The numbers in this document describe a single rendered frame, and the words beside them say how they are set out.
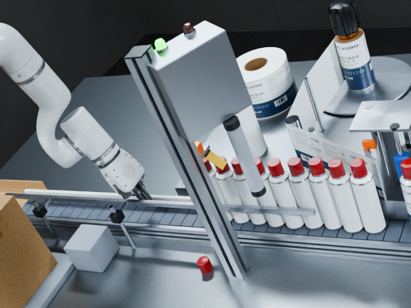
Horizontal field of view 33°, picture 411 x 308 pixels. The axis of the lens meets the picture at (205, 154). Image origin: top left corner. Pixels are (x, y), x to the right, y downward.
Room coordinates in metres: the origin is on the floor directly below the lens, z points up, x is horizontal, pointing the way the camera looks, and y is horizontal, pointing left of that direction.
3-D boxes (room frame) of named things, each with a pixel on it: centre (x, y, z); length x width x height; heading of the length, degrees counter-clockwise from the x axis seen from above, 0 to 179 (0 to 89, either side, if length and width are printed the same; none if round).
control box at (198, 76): (1.34, -0.05, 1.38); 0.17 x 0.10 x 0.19; 106
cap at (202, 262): (1.40, 0.12, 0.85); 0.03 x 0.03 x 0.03
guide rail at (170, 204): (1.63, 0.23, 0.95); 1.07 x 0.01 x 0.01; 50
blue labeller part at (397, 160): (1.22, -0.40, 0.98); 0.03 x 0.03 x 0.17
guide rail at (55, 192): (1.69, 0.18, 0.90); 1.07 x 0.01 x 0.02; 50
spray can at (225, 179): (1.47, -0.03, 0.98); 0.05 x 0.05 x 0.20
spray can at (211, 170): (1.50, 0.02, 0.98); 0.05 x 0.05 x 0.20
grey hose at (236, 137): (1.29, -0.08, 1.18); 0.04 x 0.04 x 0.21
